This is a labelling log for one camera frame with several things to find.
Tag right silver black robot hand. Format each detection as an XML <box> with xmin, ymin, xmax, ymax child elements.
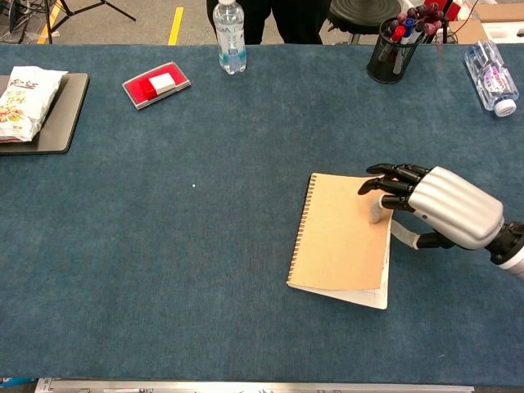
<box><xmin>358</xmin><ymin>162</ymin><xmax>505</xmax><ymax>251</ymax></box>

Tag yellow spiral notebook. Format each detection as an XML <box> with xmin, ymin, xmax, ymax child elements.
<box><xmin>285</xmin><ymin>172</ymin><xmax>395</xmax><ymax>311</ymax></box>

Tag clear water bottle pink label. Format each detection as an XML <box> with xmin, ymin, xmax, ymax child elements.
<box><xmin>463</xmin><ymin>39</ymin><xmax>520</xmax><ymax>119</ymax></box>

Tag black mesh pen holder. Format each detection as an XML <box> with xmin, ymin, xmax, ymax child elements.
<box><xmin>366</xmin><ymin>18</ymin><xmax>427</xmax><ymax>85</ymax></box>

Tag cardboard box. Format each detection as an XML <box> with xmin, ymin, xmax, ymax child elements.
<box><xmin>448</xmin><ymin>3</ymin><xmax>524</xmax><ymax>44</ymax></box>

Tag blue cap marker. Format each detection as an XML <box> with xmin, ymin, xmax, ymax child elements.
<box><xmin>399</xmin><ymin>17</ymin><xmax>418</xmax><ymax>46</ymax></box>

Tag dark red artificial grapes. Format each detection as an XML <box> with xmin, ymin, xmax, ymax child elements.
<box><xmin>395</xmin><ymin>1</ymin><xmax>447</xmax><ymax>75</ymax></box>

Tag red box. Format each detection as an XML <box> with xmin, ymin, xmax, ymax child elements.
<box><xmin>436</xmin><ymin>0</ymin><xmax>466</xmax><ymax>21</ymax></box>

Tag black round stool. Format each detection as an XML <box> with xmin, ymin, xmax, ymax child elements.
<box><xmin>327</xmin><ymin>0</ymin><xmax>402</xmax><ymax>44</ymax></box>

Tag person in black trousers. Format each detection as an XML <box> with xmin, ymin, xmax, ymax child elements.
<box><xmin>206</xmin><ymin>0</ymin><xmax>332</xmax><ymax>45</ymax></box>

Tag clear water bottle blue label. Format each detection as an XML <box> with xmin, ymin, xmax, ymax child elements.
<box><xmin>212</xmin><ymin>0</ymin><xmax>248</xmax><ymax>76</ymax></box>

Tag blue felt table mat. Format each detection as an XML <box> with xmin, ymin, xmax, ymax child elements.
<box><xmin>0</xmin><ymin>43</ymin><xmax>524</xmax><ymax>385</ymax></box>

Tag red white stamp block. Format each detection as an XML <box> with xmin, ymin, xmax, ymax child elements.
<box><xmin>138</xmin><ymin>72</ymin><xmax>178</xmax><ymax>101</ymax></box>

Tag red ink pad tray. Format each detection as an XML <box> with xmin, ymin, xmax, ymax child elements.
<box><xmin>121</xmin><ymin>61</ymin><xmax>192</xmax><ymax>111</ymax></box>

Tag dark grey tray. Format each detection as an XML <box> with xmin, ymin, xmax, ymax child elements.
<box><xmin>0</xmin><ymin>72</ymin><xmax>90</xmax><ymax>156</ymax></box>

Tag black tripod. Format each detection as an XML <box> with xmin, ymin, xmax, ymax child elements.
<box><xmin>40</xmin><ymin>0</ymin><xmax>138</xmax><ymax>44</ymax></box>

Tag white snack bag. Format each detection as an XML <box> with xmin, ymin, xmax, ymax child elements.
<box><xmin>0</xmin><ymin>65</ymin><xmax>70</xmax><ymax>144</ymax></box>

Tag teal object under table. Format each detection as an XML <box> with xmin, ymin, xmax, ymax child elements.
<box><xmin>0</xmin><ymin>375</ymin><xmax>36</xmax><ymax>388</ymax></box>

